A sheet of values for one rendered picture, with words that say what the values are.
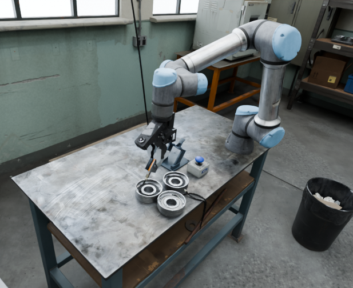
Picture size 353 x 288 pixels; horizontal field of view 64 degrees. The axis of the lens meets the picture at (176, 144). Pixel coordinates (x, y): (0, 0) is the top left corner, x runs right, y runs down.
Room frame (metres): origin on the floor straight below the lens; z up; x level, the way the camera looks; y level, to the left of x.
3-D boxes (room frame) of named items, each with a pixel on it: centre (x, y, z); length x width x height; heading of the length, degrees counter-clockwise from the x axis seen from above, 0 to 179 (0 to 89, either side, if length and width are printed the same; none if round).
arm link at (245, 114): (1.29, -0.34, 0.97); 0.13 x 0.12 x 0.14; 32
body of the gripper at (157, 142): (0.89, 0.06, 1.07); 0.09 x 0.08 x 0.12; 143
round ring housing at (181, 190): (0.90, -0.02, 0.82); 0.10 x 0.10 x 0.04
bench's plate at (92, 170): (1.13, 0.02, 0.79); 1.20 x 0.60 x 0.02; 143
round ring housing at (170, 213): (0.78, -0.01, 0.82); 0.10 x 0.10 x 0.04
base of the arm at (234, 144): (1.29, -0.33, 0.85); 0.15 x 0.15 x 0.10
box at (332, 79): (3.95, -1.96, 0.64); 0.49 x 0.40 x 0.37; 58
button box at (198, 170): (1.03, -0.11, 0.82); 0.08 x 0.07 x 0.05; 143
